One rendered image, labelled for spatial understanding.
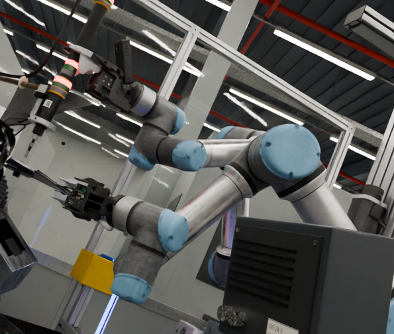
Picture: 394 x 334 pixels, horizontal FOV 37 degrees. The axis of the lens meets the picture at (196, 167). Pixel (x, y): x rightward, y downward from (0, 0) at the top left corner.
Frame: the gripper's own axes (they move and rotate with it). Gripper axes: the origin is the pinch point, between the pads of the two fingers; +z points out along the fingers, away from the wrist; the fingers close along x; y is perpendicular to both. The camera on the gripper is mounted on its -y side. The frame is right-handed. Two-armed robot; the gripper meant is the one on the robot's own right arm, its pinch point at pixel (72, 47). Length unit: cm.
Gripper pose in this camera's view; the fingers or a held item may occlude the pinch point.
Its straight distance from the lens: 148.6
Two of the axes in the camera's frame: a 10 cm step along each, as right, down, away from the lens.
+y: -4.0, 9.0, -2.0
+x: -5.4, -0.5, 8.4
